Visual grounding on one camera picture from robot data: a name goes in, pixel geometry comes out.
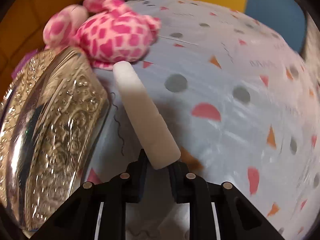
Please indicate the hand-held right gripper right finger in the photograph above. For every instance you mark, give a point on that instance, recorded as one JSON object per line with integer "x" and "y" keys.
{"x": 176, "y": 180}

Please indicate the white foam block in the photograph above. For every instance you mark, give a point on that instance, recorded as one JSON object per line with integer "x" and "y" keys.
{"x": 143, "y": 115}

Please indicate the purple cardboard box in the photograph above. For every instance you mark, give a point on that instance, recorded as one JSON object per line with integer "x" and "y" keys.
{"x": 23, "y": 62}

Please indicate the pink spotted plush toy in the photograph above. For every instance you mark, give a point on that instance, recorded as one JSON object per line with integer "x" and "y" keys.
{"x": 115, "y": 35}

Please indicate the patterned tablecloth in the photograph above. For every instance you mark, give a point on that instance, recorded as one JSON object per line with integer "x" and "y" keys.
{"x": 225, "y": 105}

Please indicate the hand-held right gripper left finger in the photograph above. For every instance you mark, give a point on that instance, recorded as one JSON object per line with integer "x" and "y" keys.
{"x": 142, "y": 180}

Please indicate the silver ornate tissue box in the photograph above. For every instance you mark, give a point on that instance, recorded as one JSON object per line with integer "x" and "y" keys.
{"x": 50, "y": 140}

